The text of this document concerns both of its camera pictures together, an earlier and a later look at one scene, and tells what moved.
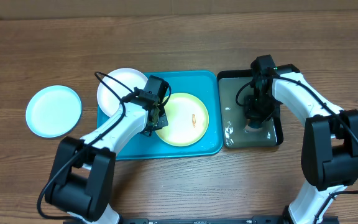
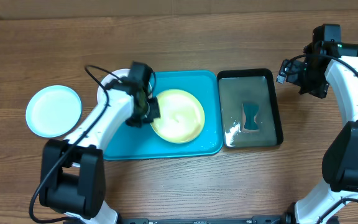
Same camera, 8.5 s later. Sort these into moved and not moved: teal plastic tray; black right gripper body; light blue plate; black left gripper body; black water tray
Moved: black right gripper body; black left gripper body
Not moved: light blue plate; black water tray; teal plastic tray
